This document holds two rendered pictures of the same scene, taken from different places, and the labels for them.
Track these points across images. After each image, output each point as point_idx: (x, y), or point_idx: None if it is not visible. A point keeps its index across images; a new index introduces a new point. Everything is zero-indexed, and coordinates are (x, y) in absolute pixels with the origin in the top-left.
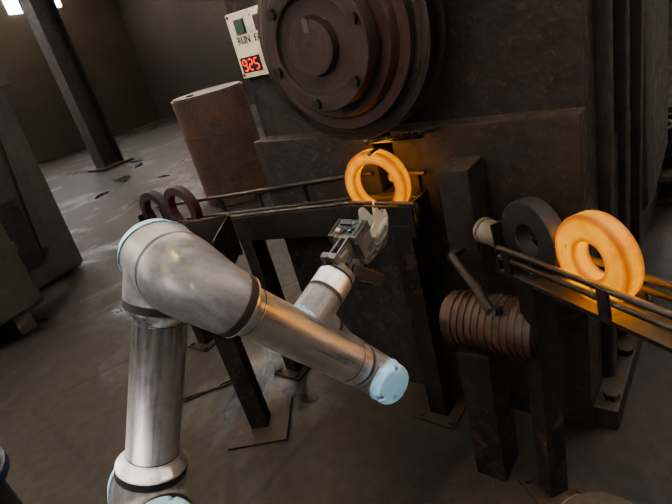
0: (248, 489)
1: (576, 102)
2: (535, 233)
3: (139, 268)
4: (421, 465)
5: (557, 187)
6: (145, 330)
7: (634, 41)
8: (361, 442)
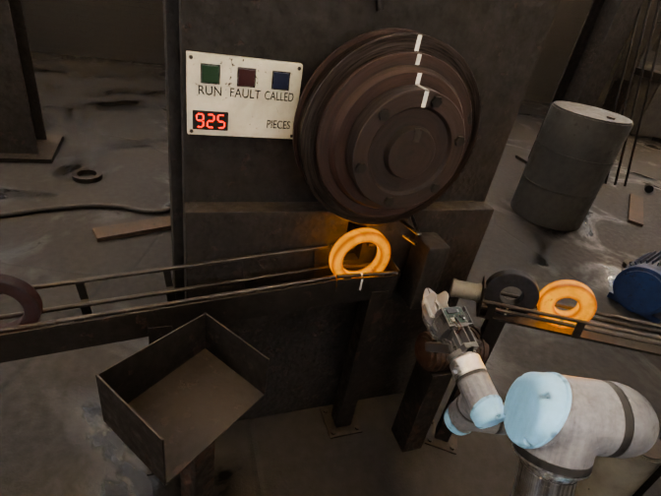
0: None
1: (482, 198)
2: (524, 292)
3: (639, 431)
4: (370, 471)
5: (466, 250)
6: (575, 485)
7: None
8: (313, 485)
